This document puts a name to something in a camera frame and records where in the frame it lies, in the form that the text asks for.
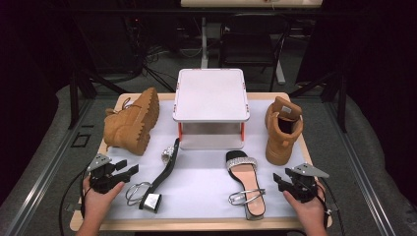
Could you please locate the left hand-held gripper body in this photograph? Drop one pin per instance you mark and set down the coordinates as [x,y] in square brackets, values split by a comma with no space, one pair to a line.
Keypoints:
[103,178]

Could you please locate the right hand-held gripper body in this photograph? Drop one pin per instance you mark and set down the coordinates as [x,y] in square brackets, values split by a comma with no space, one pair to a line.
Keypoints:
[303,187]

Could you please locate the tan suede boot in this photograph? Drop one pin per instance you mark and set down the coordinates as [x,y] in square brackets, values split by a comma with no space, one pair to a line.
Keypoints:
[128,128]
[282,144]

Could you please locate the black heeled sandal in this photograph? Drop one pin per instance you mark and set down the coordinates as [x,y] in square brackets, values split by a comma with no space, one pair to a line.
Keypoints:
[247,177]
[165,172]

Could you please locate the white shoe rack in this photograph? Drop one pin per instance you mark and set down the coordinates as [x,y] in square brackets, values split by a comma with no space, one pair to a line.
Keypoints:
[211,95]

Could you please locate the person's left hand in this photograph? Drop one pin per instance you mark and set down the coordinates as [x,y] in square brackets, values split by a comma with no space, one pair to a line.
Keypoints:
[98,203]

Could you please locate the person's right hand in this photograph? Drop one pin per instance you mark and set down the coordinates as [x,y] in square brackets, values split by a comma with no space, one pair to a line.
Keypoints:
[311,213]

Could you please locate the white table mat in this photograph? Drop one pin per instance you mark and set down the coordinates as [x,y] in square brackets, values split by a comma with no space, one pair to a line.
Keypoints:
[200,193]

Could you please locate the black metal stand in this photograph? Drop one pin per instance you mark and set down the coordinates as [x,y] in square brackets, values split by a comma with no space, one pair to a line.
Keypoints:
[73,98]
[342,105]

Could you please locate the black folding chair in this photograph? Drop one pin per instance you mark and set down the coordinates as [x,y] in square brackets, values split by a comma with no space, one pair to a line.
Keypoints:
[249,46]

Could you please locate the white desk leg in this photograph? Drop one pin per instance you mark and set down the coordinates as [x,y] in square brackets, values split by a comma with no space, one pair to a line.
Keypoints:
[204,42]

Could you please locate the beige desk top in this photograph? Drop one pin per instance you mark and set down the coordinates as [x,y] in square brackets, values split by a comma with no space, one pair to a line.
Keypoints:
[249,3]

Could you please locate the aluminium floor rail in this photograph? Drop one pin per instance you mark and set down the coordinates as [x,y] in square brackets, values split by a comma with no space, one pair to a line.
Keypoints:
[360,177]
[42,177]

